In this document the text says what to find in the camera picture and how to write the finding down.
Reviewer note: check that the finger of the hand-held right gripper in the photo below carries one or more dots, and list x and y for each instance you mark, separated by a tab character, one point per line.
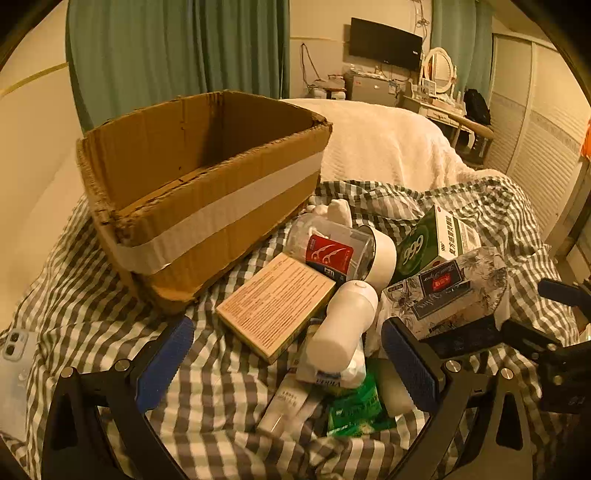
489	339
565	293

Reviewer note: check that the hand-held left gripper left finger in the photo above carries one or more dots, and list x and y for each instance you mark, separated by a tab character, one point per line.
164	360

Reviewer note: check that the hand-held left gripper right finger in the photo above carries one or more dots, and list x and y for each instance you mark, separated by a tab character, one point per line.
411	364

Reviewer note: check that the floral tissue pack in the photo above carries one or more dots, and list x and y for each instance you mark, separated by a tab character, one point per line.
480	281

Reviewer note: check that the white plastic bottle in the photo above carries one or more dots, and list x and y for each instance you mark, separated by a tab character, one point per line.
344	323

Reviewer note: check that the green medicine box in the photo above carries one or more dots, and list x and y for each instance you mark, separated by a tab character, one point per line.
425	240

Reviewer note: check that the brown cardboard box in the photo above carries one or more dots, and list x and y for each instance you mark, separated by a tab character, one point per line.
207	221

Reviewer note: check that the white plaster figurine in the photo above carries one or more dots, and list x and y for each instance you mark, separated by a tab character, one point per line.
337	212

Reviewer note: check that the white round object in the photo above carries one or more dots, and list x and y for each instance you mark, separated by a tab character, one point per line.
397	392

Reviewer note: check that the green sachet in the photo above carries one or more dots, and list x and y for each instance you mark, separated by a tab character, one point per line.
360	406

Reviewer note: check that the white printed packet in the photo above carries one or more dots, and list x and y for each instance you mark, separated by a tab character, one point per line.
332	376

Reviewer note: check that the grey checked bed sheet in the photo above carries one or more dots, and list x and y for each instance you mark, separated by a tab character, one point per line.
92	286

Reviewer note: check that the tan flat carton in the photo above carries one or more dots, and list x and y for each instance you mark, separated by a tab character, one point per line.
272	304

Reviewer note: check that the white tube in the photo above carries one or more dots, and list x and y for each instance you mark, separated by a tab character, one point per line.
286	406

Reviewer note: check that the clear floss jar white lid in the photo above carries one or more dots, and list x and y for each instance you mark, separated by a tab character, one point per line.
332	249

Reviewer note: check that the white phone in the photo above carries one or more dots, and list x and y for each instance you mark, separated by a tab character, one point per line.
16	369

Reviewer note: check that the orange cloth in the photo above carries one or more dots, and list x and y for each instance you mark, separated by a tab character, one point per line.
586	143

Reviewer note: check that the white louvred wardrobe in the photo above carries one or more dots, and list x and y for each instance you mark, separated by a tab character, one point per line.
535	138

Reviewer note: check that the wooden chair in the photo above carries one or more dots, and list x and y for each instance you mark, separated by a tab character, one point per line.
473	129

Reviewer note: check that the black bag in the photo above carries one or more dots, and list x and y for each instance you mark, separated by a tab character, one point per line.
476	106

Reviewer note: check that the white quilted bedspread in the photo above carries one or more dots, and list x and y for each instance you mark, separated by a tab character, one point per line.
378	138

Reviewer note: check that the white dresser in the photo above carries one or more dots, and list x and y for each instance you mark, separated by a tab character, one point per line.
429	108

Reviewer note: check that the white oval mirror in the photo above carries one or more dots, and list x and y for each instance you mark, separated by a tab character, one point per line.
438	69

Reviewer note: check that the narrow green curtain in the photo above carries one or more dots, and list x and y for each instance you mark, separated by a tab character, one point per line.
466	37

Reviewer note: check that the grey mini fridge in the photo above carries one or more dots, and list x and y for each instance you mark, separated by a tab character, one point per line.
371	86

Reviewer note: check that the white small appliance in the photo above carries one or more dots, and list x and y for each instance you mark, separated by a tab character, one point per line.
330	87

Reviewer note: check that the wide green curtain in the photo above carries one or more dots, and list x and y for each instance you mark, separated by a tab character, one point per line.
161	55

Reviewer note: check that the black wall television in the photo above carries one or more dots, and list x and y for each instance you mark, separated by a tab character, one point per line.
385	41

